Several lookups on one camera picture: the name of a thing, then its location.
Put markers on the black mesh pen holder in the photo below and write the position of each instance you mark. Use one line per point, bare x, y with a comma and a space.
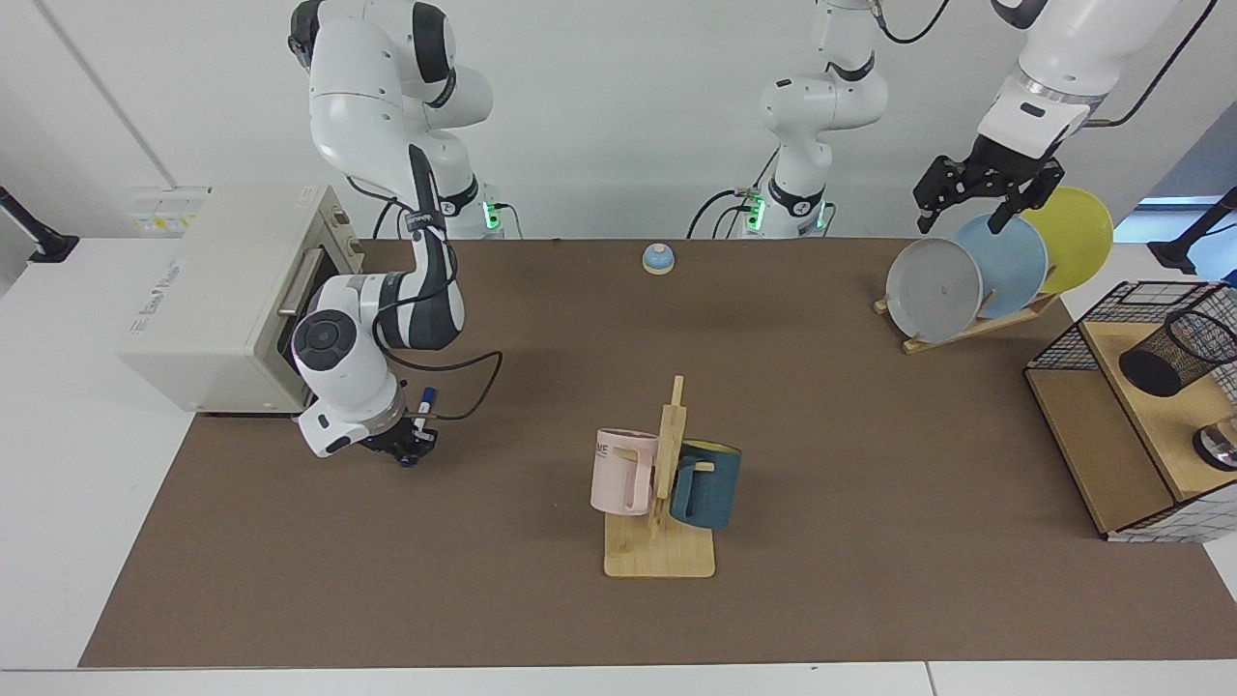
1155, 367

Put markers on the light blue plate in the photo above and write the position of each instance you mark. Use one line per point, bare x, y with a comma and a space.
1010, 261

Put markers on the yellow plate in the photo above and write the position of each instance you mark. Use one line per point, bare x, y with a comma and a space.
1078, 232

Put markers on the grey plate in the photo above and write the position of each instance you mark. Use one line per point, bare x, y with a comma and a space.
933, 290

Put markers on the wooden plate rack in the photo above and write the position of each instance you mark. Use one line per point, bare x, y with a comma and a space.
976, 327

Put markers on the brown table cloth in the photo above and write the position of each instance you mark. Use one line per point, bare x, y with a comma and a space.
580, 338

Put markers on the pink mug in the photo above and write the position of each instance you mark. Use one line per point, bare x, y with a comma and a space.
618, 474

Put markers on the pale toaster oven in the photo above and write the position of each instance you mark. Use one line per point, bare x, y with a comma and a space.
193, 319

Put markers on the small blue round bell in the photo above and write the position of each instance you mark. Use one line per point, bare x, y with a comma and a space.
658, 258

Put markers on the wooden cup stand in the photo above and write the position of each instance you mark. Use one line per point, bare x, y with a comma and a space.
657, 556

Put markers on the glass lid with black rim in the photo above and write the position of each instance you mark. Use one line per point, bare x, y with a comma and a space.
1220, 447

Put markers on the dark teal mug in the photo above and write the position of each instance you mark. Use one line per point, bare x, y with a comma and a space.
710, 488

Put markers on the black camera stand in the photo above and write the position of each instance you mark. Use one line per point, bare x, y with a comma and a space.
1193, 242
39, 242

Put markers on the white wall socket box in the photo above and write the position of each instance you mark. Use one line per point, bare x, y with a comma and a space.
169, 211

